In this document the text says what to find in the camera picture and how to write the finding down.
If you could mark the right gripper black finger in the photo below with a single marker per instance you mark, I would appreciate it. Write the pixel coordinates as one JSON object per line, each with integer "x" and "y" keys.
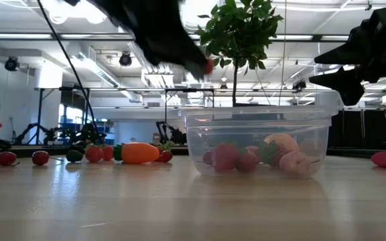
{"x": 347, "y": 55}
{"x": 343, "y": 82}

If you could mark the pink toy strawberry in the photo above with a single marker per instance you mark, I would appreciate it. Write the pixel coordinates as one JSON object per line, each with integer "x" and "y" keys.
{"x": 253, "y": 149}

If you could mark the black background robot arm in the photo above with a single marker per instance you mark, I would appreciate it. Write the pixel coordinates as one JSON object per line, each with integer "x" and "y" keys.
{"x": 29, "y": 134}
{"x": 171, "y": 133}

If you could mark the leafy red toy strawberry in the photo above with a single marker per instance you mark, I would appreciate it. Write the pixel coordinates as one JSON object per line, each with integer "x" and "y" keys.
{"x": 271, "y": 153}
{"x": 166, "y": 156}

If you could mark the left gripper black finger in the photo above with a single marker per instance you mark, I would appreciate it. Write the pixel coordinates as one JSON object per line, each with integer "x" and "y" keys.
{"x": 193, "y": 60}

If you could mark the clear plastic tupperware container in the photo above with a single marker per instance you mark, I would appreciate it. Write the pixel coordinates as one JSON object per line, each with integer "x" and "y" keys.
{"x": 193, "y": 134}

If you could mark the black rig frame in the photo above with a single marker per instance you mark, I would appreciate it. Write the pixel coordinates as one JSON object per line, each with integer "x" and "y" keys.
{"x": 39, "y": 114}
{"x": 189, "y": 90}

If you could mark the orange toy peach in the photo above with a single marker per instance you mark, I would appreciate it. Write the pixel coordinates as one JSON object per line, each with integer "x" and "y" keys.
{"x": 281, "y": 142}

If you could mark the potted green plant black pot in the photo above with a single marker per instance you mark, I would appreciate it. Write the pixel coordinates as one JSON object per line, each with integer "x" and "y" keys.
{"x": 240, "y": 30}

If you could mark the orange toy carrot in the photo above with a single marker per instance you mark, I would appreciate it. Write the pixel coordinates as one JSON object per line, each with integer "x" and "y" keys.
{"x": 139, "y": 153}

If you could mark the dark green toy vegetable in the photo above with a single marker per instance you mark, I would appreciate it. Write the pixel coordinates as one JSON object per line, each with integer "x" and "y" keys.
{"x": 74, "y": 156}

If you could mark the dark red toy cherry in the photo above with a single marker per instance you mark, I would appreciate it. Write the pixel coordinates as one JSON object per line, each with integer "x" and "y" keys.
{"x": 207, "y": 157}

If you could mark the black partition panel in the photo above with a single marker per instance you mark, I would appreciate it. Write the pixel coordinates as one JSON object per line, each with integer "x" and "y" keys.
{"x": 364, "y": 127}

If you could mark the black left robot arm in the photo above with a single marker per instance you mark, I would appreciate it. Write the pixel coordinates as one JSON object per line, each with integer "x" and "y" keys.
{"x": 129, "y": 6}

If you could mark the black ceiling camera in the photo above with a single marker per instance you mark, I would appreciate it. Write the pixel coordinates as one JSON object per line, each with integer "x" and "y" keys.
{"x": 12, "y": 63}
{"x": 299, "y": 85}
{"x": 125, "y": 59}

